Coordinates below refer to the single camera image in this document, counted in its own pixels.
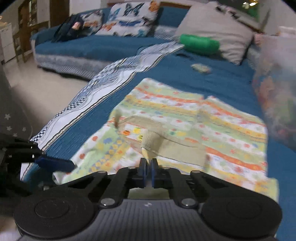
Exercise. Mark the pink plush toy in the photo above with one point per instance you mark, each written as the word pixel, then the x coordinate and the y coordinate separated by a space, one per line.
pixel 258 38

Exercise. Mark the dark backpack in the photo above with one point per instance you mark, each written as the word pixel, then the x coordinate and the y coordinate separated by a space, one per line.
pixel 69 29

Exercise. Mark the white patterned bed sheet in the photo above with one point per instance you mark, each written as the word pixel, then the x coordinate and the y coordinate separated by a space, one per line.
pixel 91 108

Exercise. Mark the green round cushion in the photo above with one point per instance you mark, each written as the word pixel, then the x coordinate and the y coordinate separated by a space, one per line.
pixel 199 45

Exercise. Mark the clear plastic storage bin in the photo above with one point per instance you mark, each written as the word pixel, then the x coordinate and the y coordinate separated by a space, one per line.
pixel 274 84

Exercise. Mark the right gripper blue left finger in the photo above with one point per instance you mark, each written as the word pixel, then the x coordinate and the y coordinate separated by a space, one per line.
pixel 122 182

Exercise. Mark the small clear plastic packet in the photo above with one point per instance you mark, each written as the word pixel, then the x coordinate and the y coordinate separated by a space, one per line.
pixel 201 68

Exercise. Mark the grey pillow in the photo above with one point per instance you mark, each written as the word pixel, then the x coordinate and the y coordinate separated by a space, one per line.
pixel 205 20

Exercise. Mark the small butterfly print pillow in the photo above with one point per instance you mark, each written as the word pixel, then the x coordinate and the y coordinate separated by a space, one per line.
pixel 92 22

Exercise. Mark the blue bed cover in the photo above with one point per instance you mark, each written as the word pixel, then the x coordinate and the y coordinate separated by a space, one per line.
pixel 231 84

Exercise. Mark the colourful patterned baby garment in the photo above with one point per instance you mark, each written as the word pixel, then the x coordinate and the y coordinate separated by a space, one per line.
pixel 181 130

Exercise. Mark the wooden door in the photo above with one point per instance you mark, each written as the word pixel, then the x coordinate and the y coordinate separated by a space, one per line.
pixel 59 12

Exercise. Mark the grey star print clothing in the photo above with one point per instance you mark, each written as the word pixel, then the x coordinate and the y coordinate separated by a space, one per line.
pixel 14 121

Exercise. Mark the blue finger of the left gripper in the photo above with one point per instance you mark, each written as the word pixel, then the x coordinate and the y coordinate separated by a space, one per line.
pixel 52 164

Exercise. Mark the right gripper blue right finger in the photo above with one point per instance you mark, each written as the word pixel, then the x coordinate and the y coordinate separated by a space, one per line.
pixel 175 182

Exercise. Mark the large butterfly print pillow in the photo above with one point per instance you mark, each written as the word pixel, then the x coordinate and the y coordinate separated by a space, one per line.
pixel 130 19

